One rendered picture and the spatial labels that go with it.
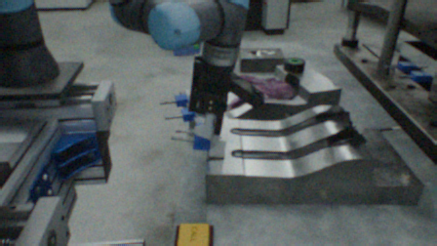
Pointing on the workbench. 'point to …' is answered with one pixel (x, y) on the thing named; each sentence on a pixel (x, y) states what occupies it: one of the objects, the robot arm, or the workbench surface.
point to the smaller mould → (259, 60)
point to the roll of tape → (294, 64)
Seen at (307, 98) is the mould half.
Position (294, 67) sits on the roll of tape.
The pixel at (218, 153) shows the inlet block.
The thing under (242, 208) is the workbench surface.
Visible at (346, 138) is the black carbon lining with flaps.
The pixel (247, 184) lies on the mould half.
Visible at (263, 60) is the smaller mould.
